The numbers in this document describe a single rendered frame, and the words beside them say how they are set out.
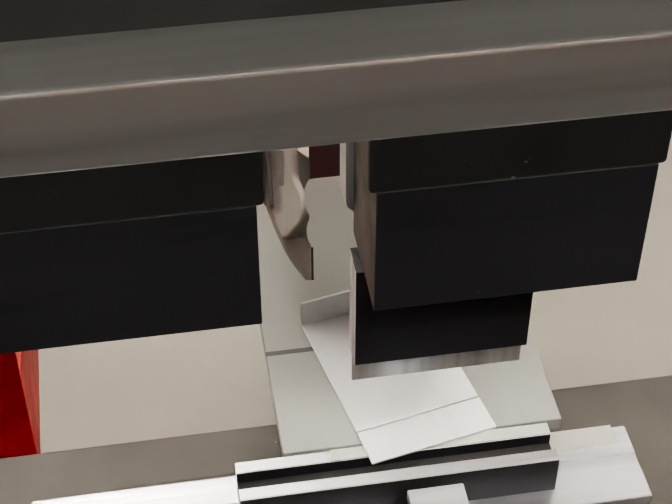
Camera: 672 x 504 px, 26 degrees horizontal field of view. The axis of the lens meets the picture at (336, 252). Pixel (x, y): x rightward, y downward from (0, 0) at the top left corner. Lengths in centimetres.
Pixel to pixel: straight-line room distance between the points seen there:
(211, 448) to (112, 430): 119
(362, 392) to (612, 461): 17
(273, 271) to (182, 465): 16
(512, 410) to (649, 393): 22
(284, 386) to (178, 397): 135
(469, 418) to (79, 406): 142
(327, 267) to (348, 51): 64
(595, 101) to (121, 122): 13
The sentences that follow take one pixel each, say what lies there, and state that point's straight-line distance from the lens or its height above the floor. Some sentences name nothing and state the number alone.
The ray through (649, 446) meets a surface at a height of 88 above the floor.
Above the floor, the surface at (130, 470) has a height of 88.
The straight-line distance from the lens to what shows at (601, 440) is 98.
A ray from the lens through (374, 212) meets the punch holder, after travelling 71.
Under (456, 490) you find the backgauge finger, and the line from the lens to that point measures 90.
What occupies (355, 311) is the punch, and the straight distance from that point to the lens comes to 80.
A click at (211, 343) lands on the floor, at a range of 237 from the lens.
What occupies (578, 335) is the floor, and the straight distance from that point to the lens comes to 241.
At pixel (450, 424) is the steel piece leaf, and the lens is 93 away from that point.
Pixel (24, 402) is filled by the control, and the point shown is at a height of 76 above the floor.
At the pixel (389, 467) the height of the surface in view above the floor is 99.
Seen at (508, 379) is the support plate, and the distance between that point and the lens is 97.
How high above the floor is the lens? 171
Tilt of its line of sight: 43 degrees down
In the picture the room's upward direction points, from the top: straight up
